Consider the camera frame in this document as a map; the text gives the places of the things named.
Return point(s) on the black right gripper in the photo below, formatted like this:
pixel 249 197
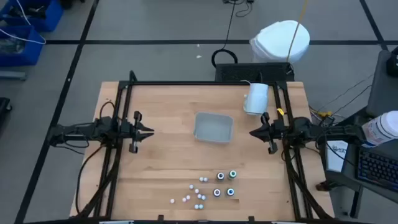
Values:
pixel 275 130

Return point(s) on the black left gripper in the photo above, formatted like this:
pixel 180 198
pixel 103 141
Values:
pixel 127 129

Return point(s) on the large green food coloring bottle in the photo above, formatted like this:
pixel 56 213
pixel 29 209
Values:
pixel 232 174

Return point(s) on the large black food coloring bottle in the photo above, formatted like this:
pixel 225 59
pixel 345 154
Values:
pixel 220 176

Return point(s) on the large blue food coloring bottle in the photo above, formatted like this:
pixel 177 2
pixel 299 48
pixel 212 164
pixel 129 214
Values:
pixel 230 192

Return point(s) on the large purple food coloring bottle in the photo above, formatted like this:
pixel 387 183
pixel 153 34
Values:
pixel 217 192

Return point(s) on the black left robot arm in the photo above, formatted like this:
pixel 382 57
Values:
pixel 93 129

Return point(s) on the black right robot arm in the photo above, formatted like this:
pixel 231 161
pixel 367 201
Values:
pixel 311 129

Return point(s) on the clear plastic tray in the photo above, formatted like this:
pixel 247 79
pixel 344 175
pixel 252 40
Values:
pixel 214 127

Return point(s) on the black perforated computer case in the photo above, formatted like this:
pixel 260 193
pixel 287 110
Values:
pixel 242 73

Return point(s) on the white paper sheet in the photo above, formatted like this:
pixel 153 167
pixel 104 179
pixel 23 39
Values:
pixel 334 158

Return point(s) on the grey computer cart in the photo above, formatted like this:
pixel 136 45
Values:
pixel 349 165

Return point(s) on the white lined trash bin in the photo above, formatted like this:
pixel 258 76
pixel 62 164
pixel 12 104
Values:
pixel 276 40

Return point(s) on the black keyboard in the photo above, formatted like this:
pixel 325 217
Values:
pixel 376 168

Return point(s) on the white wipes canister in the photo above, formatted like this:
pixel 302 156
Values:
pixel 382 127

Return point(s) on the grey side table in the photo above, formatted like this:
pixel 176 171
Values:
pixel 381 87

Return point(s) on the blue storage bin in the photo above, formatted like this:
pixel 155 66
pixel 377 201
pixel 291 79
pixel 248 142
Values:
pixel 46 18
pixel 31 53

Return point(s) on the grey metal bar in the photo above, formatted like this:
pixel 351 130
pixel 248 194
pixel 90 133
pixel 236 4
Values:
pixel 12 75

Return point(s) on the black device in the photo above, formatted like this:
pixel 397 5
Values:
pixel 393 63

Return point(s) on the black metal table frame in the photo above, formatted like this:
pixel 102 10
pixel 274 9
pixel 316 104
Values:
pixel 202 83

